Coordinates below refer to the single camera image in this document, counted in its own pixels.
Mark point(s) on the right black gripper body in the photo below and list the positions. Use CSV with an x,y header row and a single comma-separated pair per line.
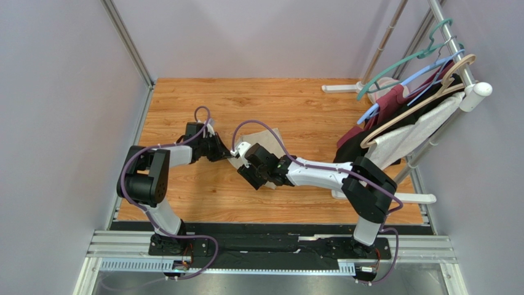
x,y
251,167

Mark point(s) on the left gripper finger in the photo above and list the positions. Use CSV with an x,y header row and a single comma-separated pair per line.
x,y
220,147
215,156

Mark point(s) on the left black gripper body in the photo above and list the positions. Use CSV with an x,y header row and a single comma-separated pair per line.
x,y
209,146

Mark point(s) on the beige linen napkin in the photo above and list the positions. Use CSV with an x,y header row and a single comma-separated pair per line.
x,y
268,141

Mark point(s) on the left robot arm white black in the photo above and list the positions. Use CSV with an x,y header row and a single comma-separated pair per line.
x,y
145,176

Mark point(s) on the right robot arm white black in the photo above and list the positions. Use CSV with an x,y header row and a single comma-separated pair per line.
x,y
367,188

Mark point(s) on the black garment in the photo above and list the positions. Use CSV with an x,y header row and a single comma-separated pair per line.
x,y
351,150

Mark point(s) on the pink white garment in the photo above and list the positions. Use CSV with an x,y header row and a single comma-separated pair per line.
x,y
381,87

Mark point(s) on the white towel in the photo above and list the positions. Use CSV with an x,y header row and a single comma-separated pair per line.
x,y
394,145

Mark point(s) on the maroon garment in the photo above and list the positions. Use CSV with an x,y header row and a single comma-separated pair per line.
x,y
390,103

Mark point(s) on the green clothes hanger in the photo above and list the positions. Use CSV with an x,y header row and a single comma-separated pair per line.
x,y
428,51

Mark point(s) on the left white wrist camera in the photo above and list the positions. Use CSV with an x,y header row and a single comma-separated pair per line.
x,y
209,130

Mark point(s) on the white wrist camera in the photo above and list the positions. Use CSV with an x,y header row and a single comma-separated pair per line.
x,y
209,130
238,154

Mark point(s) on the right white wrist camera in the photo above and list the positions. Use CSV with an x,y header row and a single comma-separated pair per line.
x,y
238,154

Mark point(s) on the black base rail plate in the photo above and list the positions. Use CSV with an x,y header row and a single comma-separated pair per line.
x,y
272,247

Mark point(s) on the aluminium frame rail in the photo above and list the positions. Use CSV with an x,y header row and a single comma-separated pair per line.
x,y
117,263

